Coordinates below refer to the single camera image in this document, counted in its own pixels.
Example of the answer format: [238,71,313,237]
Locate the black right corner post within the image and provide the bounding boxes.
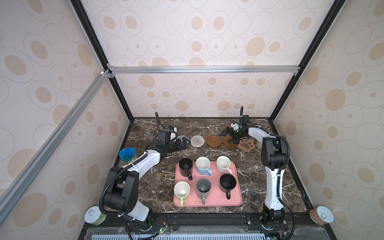
[269,0,347,124]

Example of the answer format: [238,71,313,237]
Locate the aluminium left side bar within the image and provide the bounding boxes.
[1,69,111,224]

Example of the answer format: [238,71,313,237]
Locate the black mug front right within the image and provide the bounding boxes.
[220,174,237,200]

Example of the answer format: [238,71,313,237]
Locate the grey mug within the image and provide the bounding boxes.
[196,178,212,205]

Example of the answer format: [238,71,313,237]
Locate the black mug back left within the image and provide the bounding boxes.
[179,158,193,181]

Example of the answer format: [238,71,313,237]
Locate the multicolour stitched white coaster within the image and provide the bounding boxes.
[191,135,205,148]

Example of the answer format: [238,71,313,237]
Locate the green jar white lid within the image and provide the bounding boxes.
[84,206,107,226]

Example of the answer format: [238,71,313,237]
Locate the pink white mug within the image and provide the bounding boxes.
[216,156,233,175]

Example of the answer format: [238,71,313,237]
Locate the brown paw shaped coaster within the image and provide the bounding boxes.
[238,139,256,153]

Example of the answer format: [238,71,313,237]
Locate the aluminium back crossbar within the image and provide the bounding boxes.
[110,65,300,75]

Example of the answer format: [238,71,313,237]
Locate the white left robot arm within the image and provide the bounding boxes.
[98,127,191,230]

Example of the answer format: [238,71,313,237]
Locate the pink tray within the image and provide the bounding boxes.
[175,162,243,207]

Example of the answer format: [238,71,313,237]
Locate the black corner frame post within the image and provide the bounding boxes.
[71,0,135,122]

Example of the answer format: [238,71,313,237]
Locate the green white mug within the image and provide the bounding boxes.
[174,181,191,208]

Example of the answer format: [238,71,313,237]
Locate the brown can white lid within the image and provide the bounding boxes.
[310,206,335,226]

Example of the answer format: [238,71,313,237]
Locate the black mug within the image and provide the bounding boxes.
[220,174,237,200]
[179,158,193,181]

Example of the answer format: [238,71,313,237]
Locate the round brown wooden coaster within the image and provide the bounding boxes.
[223,135,237,149]

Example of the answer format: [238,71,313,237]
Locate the blue lidded white cup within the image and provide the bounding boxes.
[119,148,137,163]

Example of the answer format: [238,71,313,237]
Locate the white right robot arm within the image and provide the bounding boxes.
[220,113,291,228]

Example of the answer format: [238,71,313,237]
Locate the light blue mug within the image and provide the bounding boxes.
[196,157,213,176]

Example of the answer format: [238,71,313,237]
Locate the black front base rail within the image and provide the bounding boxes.
[78,213,336,240]

